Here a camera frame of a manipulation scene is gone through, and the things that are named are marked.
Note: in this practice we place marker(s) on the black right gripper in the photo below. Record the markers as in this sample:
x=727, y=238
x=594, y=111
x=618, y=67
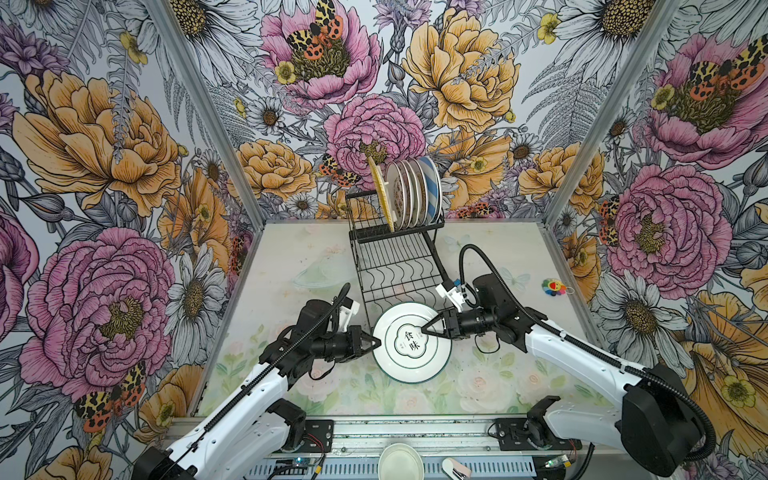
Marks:
x=453, y=328

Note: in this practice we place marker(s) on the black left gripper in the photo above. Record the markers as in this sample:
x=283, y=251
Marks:
x=355, y=350

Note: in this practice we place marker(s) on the white grey emblem plate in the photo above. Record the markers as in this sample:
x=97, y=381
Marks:
x=406, y=355

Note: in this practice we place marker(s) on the yellow woven placemat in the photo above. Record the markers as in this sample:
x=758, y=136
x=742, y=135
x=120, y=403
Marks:
x=381, y=187

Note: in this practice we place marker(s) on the orange sunburst plate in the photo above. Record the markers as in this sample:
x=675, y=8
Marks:
x=407, y=194
x=423, y=193

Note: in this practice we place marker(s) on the cream floral oval plate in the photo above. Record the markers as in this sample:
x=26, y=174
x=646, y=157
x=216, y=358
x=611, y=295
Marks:
x=416, y=200

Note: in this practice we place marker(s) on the blue white striped plate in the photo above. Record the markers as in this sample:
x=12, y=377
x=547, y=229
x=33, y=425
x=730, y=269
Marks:
x=434, y=190

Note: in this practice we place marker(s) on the red character white plate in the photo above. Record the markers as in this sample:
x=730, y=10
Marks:
x=396, y=195

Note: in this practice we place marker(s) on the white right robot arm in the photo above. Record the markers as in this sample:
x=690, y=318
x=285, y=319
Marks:
x=651, y=417

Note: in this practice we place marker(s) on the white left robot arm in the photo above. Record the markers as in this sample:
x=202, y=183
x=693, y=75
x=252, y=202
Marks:
x=256, y=419

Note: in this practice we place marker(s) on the white round bowl below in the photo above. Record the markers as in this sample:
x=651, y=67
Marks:
x=399, y=461

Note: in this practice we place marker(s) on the rainbow sunflower plush toy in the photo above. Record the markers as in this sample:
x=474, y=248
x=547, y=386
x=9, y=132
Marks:
x=555, y=287

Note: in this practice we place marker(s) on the small white pink object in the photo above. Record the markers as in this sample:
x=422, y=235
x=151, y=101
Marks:
x=455, y=470

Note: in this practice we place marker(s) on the black wire dish rack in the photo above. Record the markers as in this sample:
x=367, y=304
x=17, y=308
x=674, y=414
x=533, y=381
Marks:
x=393, y=267

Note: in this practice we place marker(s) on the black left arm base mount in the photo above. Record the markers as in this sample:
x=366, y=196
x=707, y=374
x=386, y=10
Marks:
x=306, y=432

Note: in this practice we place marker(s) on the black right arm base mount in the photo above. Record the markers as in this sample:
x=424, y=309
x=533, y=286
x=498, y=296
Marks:
x=530, y=432

